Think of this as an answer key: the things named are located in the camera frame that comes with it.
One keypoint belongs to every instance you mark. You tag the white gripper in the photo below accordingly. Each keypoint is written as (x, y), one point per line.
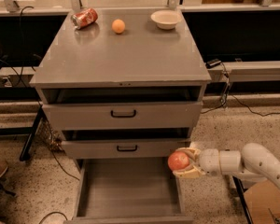
(209, 161)

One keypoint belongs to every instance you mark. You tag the red apple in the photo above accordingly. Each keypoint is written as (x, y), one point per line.
(178, 160)

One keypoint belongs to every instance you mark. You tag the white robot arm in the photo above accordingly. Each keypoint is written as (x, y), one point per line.
(233, 162)

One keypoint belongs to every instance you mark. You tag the grey middle drawer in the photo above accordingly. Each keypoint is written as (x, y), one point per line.
(132, 148)

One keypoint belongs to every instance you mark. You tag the grey drawer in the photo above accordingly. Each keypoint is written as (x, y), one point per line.
(132, 148)
(128, 191)
(123, 116)

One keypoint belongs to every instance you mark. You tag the grey top drawer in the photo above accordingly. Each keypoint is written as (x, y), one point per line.
(123, 116)

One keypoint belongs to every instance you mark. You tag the grey bottom drawer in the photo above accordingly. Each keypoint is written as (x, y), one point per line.
(128, 191)

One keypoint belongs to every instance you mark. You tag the grey drawer cabinet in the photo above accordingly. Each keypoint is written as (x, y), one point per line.
(144, 64)

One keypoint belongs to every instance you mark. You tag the black metal stand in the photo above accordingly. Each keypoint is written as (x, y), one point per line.
(241, 191)

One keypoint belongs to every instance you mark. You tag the cardboard box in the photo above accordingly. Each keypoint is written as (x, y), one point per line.
(263, 198)

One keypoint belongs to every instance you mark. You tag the black power adapter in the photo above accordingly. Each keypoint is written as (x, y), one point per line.
(213, 63)

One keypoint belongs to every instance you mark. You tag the white bowl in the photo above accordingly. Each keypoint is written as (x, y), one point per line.
(166, 19)

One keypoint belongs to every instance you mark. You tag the orange fruit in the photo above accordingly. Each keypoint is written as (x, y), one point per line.
(118, 26)

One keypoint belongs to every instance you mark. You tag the black table leg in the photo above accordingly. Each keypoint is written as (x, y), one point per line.
(25, 156)

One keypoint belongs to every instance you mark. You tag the red soda can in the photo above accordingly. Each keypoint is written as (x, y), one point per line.
(84, 18)

